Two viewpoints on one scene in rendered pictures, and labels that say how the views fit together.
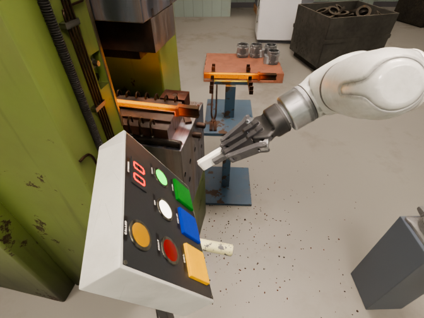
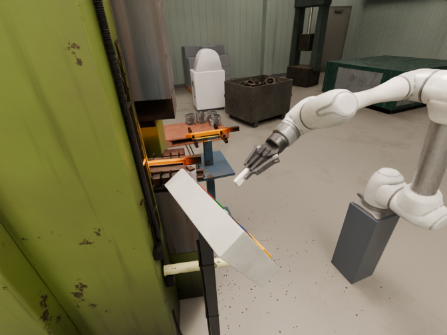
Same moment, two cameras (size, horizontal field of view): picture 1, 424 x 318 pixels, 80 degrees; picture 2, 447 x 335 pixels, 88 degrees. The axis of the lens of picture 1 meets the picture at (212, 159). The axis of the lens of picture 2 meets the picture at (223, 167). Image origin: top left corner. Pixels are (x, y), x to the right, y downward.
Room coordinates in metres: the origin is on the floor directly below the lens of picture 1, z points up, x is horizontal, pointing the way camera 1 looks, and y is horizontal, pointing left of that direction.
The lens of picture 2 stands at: (-0.18, 0.28, 1.59)
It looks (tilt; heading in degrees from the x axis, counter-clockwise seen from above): 31 degrees down; 342
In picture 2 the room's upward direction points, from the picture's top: 2 degrees counter-clockwise
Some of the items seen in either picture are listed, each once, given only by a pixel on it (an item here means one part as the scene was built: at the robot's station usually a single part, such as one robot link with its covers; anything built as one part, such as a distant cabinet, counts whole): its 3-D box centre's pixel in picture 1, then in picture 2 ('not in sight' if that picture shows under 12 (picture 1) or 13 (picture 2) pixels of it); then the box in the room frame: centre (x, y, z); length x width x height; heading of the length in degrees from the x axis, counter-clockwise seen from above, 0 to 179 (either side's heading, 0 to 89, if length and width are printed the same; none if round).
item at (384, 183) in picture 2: not in sight; (384, 187); (0.55, -0.95, 0.77); 0.18 x 0.16 x 0.22; 0
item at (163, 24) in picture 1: (105, 23); (126, 104); (0.93, 0.36, 1.32); 0.42 x 0.20 x 0.10; 78
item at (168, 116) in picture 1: (129, 115); (144, 173); (0.93, 0.36, 0.96); 0.42 x 0.20 x 0.09; 78
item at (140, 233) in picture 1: (140, 235); not in sight; (0.23, 0.12, 1.16); 0.05 x 0.03 x 0.04; 168
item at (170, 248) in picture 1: (170, 250); not in sight; (0.24, 0.08, 1.09); 0.05 x 0.03 x 0.04; 168
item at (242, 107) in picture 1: (228, 116); (209, 164); (1.37, -0.11, 0.67); 0.40 x 0.30 x 0.02; 177
